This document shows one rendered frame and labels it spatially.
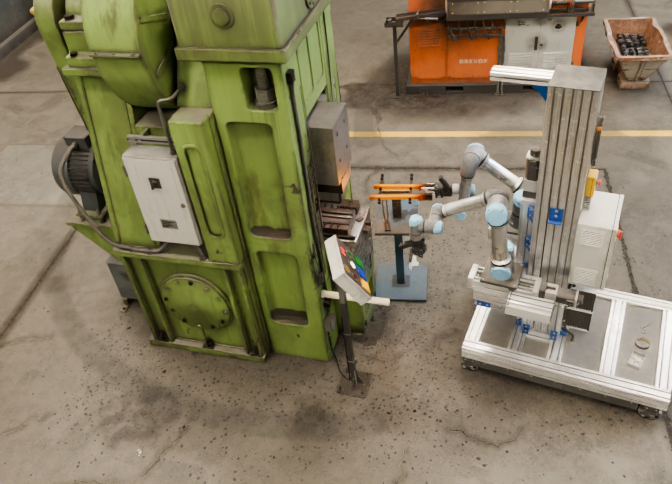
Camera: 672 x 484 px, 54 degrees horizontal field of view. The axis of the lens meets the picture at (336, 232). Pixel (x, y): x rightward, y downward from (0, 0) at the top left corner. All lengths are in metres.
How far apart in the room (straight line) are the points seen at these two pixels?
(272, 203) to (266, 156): 0.33
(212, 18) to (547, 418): 3.09
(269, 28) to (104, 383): 2.96
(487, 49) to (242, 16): 4.59
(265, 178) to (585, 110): 1.76
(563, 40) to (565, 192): 3.86
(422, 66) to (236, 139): 4.16
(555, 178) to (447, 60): 3.97
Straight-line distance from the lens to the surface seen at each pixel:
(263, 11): 3.24
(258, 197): 3.96
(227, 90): 3.56
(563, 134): 3.67
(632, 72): 7.75
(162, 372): 5.04
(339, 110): 3.93
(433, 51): 7.54
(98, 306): 5.74
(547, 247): 4.14
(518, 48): 7.54
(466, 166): 4.34
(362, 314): 4.75
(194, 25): 3.42
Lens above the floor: 3.69
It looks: 40 degrees down
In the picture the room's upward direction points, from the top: 8 degrees counter-clockwise
